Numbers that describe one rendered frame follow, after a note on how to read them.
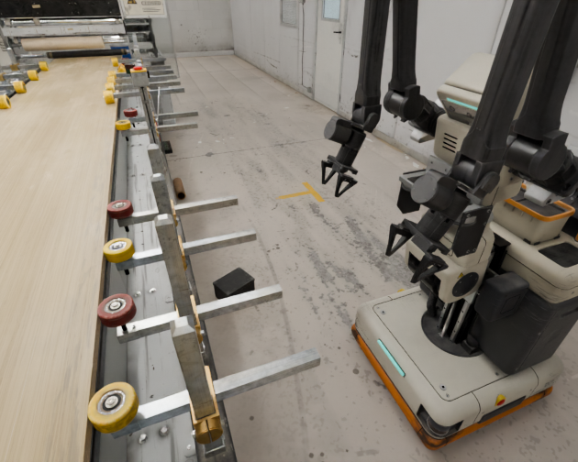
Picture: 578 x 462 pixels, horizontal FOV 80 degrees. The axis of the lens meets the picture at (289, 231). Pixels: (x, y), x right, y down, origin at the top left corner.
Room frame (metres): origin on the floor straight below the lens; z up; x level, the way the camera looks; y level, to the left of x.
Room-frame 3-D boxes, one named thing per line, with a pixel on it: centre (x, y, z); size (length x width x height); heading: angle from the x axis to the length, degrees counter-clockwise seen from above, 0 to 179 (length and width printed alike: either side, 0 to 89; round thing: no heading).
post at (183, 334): (0.35, 0.16, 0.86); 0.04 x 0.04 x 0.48; 21
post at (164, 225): (0.58, 0.25, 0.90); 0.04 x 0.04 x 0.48; 21
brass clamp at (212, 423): (0.37, 0.17, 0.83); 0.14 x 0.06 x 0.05; 21
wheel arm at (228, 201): (1.10, 0.41, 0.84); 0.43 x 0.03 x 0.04; 111
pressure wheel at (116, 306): (0.57, 0.41, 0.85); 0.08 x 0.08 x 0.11
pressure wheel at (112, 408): (0.33, 0.32, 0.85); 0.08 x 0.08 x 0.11
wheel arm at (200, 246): (0.87, 0.32, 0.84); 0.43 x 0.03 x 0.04; 111
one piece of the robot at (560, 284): (1.04, -0.82, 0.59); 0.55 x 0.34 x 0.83; 21
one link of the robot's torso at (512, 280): (0.89, -0.60, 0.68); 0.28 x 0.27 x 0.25; 21
